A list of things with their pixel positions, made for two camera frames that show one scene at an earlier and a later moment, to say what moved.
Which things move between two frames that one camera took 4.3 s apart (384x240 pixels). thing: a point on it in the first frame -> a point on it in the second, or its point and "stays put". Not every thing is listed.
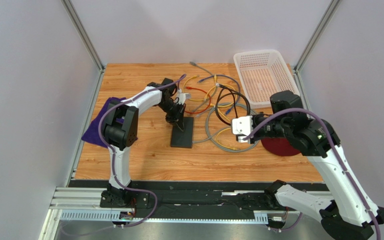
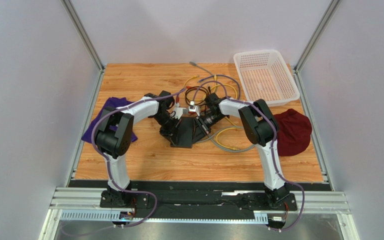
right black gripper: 256,129 -> 201,124
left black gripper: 178,117 -> 172,131
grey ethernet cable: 207,111 stays put
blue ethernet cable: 229,110 stays put
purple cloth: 91,134 stays put
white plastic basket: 260,74 stays put
